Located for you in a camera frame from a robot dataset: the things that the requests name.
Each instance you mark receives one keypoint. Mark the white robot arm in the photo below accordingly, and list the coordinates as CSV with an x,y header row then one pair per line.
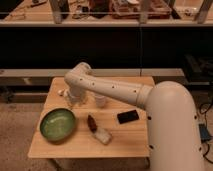
x,y
173,132

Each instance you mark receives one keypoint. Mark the long wooden shelf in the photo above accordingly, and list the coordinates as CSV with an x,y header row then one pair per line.
x,y
97,13

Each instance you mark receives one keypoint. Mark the blue box on floor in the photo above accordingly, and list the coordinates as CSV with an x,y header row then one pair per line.
x,y
204,133

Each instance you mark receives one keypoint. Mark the red tray on shelf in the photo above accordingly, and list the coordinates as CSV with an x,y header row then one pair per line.
x,y
132,9

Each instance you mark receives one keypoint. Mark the black smartphone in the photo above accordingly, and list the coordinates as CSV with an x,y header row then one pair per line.
x,y
128,116

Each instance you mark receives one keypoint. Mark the green ceramic bowl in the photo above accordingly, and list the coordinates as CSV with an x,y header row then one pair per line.
x,y
57,124

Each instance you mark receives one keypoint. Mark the small wooden table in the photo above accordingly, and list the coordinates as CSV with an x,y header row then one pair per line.
x,y
129,139

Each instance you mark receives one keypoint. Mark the white tube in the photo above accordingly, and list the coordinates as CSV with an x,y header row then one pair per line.
x,y
100,100

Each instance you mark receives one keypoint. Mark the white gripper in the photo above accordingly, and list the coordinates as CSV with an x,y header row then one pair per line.
x,y
76,95

